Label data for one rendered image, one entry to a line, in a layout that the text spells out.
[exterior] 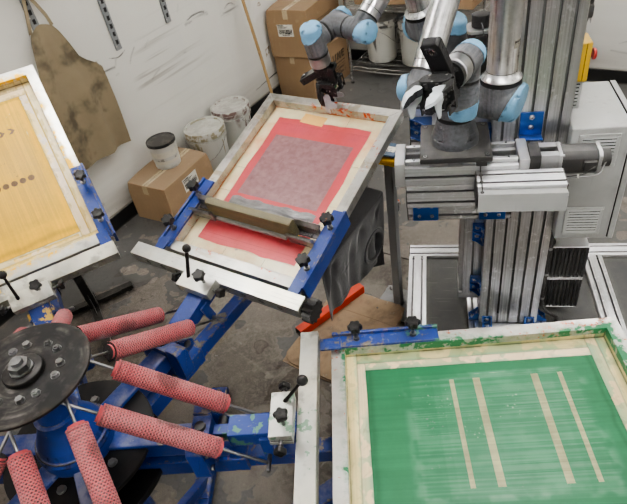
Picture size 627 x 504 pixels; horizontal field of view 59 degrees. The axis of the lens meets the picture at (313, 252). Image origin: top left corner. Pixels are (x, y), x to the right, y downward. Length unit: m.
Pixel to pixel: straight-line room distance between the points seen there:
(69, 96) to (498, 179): 2.68
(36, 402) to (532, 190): 1.46
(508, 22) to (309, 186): 0.81
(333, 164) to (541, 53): 0.75
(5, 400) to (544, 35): 1.75
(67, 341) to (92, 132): 2.55
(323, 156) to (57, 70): 2.08
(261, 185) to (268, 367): 1.15
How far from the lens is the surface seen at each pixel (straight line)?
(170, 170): 4.04
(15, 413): 1.37
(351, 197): 1.84
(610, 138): 2.09
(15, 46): 3.62
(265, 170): 2.09
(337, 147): 2.06
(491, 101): 1.74
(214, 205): 1.92
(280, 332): 3.03
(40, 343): 1.48
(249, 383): 2.86
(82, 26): 3.87
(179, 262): 1.86
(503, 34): 1.67
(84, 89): 3.78
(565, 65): 1.99
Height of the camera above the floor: 2.23
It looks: 40 degrees down
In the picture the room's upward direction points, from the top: 11 degrees counter-clockwise
